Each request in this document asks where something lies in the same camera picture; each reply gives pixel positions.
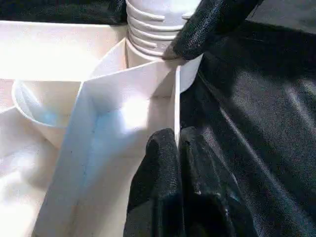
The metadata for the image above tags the white plastic table leg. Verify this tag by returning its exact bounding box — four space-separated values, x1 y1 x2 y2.
125 0 198 60

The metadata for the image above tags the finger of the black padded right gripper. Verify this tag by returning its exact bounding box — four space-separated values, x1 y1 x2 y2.
164 0 263 61

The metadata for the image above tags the white plastic table top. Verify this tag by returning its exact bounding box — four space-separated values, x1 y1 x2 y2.
0 21 203 237

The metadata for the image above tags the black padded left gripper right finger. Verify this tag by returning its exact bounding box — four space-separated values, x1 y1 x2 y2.
180 126 250 237

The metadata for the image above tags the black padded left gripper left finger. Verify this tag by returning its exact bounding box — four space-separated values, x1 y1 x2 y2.
123 127 185 237

